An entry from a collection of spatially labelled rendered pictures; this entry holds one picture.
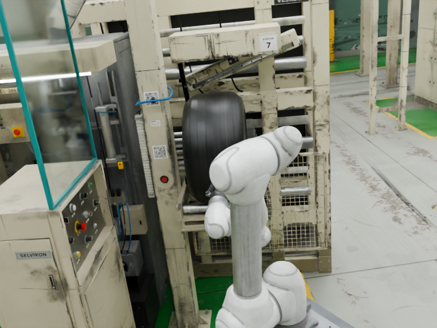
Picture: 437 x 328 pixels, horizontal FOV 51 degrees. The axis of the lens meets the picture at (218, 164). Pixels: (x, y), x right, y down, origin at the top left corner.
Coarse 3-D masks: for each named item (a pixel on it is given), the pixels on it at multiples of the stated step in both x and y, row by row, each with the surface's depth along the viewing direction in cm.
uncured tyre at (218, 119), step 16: (192, 96) 241; (208, 96) 236; (224, 96) 234; (192, 112) 227; (208, 112) 226; (224, 112) 225; (240, 112) 228; (192, 128) 223; (208, 128) 222; (224, 128) 221; (240, 128) 223; (192, 144) 222; (208, 144) 221; (224, 144) 220; (192, 160) 223; (208, 160) 221; (192, 176) 226; (208, 176) 225; (192, 192) 236
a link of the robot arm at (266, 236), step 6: (276, 174) 156; (264, 204) 175; (264, 210) 177; (264, 216) 179; (264, 222) 182; (264, 228) 190; (264, 234) 192; (270, 234) 194; (264, 240) 192; (264, 246) 194
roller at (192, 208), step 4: (192, 204) 249; (196, 204) 248; (200, 204) 248; (204, 204) 248; (228, 204) 246; (184, 208) 248; (188, 208) 247; (192, 208) 247; (196, 208) 247; (200, 208) 247; (204, 208) 247; (228, 208) 245; (184, 212) 248; (188, 212) 248; (192, 212) 248; (196, 212) 248
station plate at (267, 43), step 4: (260, 36) 244; (264, 36) 244; (268, 36) 244; (272, 36) 244; (260, 40) 245; (264, 40) 245; (268, 40) 245; (272, 40) 244; (276, 40) 244; (260, 44) 246; (264, 44) 245; (268, 44) 245; (272, 44) 245; (276, 44) 245; (260, 48) 246; (264, 48) 246; (268, 48) 246; (272, 48) 246; (276, 48) 246
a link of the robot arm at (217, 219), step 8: (208, 208) 194; (216, 208) 191; (224, 208) 192; (208, 216) 188; (216, 216) 186; (224, 216) 188; (208, 224) 186; (216, 224) 184; (224, 224) 185; (208, 232) 186; (216, 232) 185; (224, 232) 185
